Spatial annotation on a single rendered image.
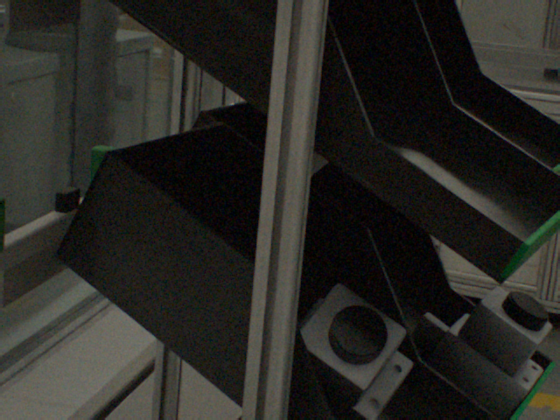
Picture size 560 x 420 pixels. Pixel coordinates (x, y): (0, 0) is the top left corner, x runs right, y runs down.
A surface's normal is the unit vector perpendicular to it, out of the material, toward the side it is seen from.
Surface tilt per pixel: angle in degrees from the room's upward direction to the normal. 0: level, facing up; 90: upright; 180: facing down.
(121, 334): 0
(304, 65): 90
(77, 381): 0
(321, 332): 47
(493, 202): 25
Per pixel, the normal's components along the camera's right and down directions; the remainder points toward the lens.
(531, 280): -0.34, 0.22
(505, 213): 0.46, -0.79
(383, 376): 0.12, -0.45
